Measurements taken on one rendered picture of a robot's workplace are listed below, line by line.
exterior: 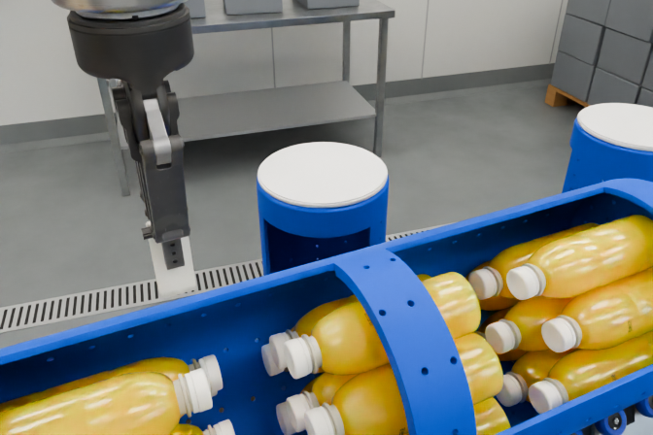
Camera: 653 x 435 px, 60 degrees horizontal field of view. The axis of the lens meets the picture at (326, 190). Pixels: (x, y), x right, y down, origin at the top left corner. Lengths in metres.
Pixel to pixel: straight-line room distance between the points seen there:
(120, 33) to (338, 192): 0.81
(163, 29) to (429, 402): 0.40
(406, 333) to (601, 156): 1.03
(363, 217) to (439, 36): 3.39
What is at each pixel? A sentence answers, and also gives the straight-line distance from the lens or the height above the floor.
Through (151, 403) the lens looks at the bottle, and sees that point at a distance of 0.56.
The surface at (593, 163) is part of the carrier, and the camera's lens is 1.53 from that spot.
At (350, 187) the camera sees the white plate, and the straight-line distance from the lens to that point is 1.14.
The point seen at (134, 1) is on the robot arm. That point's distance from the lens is 0.35.
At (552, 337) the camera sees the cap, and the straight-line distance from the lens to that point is 0.76.
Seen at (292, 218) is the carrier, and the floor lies 1.00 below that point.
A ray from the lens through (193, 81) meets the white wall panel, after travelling 3.99.
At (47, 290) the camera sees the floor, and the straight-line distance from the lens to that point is 2.76.
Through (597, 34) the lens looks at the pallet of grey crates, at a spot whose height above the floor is 0.61.
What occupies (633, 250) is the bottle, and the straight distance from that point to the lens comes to 0.80.
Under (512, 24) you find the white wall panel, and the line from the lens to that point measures 4.75.
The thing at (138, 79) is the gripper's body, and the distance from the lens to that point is 0.37.
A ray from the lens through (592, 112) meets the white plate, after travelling 1.64.
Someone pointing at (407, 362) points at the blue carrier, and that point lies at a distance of 0.56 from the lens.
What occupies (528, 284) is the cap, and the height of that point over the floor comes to 1.18.
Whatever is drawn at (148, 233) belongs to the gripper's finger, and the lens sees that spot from 0.45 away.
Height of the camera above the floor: 1.61
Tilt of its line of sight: 31 degrees down
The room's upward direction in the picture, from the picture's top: straight up
